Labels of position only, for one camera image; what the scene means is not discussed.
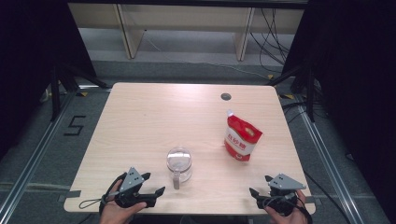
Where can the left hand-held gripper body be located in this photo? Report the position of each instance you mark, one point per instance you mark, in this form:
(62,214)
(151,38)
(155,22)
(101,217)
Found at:
(130,182)

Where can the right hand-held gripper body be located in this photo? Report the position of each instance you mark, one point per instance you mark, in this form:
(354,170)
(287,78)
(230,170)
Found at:
(285,183)

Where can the clear glass jar with lid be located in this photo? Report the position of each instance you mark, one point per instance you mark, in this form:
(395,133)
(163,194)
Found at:
(179,161)

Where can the red and white sugar bag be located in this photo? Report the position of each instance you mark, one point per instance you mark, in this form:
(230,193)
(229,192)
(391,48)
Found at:
(243,140)

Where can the person's left hand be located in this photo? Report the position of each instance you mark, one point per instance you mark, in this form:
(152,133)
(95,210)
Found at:
(115,214)

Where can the person's right hand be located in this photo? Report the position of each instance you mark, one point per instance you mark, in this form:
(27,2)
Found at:
(289,219)

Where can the grey tape strip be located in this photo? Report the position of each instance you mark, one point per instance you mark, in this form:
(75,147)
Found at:
(70,195)
(308,199)

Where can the black metal stand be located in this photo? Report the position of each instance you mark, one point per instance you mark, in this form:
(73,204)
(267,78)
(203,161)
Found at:
(55,99)
(310,102)

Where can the black curtain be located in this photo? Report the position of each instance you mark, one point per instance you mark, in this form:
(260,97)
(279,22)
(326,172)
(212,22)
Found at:
(25,46)
(358,62)

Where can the light wooden shelf unit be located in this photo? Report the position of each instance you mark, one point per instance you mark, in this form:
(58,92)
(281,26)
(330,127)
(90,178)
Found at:
(186,18)

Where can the black crossbar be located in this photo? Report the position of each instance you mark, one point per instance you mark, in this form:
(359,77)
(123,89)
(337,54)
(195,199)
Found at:
(186,2)

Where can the aluminium floor rail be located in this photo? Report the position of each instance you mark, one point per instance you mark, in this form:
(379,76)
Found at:
(35,155)
(325,155)

